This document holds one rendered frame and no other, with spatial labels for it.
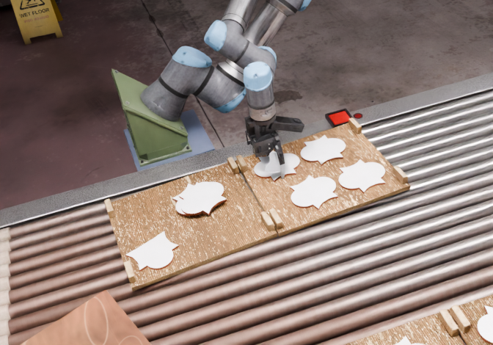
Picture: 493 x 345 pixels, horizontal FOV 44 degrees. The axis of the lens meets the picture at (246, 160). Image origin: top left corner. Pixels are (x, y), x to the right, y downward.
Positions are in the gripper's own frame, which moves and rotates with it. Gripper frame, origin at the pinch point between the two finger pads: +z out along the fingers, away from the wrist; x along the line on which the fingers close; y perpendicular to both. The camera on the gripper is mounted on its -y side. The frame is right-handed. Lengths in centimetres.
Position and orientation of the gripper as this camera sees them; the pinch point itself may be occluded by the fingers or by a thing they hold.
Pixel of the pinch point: (276, 165)
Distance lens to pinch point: 185.4
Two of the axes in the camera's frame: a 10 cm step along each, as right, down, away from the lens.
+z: 1.3, 7.6, 6.4
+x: 3.5, 5.6, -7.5
